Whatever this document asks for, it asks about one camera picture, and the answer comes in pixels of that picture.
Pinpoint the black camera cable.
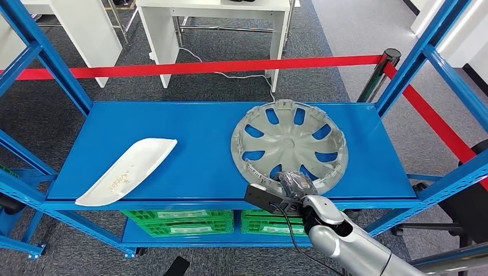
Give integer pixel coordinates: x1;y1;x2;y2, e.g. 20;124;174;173
268;202;346;276

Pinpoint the black corrugated hose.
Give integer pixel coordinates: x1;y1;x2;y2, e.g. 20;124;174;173
0;192;25;215

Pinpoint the dark barrier post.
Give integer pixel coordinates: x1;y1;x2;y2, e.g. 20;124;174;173
356;48;402;104

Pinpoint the white power cable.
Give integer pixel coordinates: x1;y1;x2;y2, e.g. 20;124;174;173
179;47;276;103

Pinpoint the white desk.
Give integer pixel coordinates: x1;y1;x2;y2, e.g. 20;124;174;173
136;0;291;93

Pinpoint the red barrier belt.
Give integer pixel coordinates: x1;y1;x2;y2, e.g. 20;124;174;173
383;63;488;191
0;54;383;81

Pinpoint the grey plastic wheel hubcap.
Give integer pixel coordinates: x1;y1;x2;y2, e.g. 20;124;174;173
230;99;349;196

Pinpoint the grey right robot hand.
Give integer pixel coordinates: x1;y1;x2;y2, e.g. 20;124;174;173
275;171;319;200

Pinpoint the white cabinet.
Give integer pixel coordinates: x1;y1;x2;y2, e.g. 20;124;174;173
0;0;124;89

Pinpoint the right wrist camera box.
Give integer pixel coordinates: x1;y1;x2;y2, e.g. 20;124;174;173
243;183;308;217

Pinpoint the black office chair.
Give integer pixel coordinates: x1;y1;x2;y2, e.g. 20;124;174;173
390;139;488;248

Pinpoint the steel tube frame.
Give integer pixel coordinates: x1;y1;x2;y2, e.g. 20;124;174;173
175;17;296;48

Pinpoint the white plastic trim part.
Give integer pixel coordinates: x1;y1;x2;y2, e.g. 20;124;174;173
75;137;178;208

